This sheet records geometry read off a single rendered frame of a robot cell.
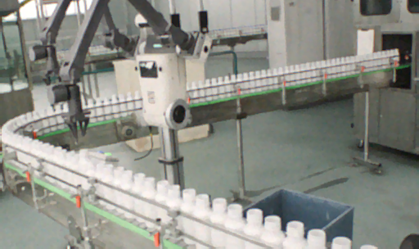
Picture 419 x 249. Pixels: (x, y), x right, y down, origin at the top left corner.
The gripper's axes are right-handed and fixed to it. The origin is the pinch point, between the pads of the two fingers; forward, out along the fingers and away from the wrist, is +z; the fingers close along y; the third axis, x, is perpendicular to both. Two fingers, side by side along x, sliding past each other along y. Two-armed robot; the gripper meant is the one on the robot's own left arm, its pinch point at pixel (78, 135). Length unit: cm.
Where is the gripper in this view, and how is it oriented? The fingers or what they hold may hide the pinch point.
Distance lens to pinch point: 171.0
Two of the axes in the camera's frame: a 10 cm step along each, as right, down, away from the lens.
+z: 1.0, 9.6, 2.6
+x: -6.3, -1.4, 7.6
